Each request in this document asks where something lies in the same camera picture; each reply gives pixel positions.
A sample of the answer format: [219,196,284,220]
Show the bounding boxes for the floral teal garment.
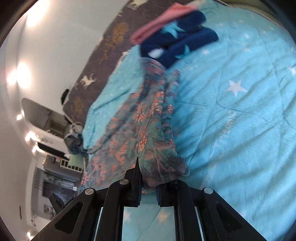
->
[80,58,189,191]

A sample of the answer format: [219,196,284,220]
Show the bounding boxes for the blue clothes pile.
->
[64,132,87,157]

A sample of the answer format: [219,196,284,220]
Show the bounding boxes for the green cushion far left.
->
[68,155,85,173]

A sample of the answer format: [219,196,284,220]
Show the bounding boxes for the dark deer pattern bedspread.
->
[63,1,174,125]

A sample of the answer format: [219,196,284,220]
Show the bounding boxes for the navy star folded garment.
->
[139,10,219,69]

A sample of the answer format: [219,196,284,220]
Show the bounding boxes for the pink folded garment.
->
[129,2,200,45]

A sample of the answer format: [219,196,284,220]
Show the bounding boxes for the white grey strap item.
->
[69,122,83,134]

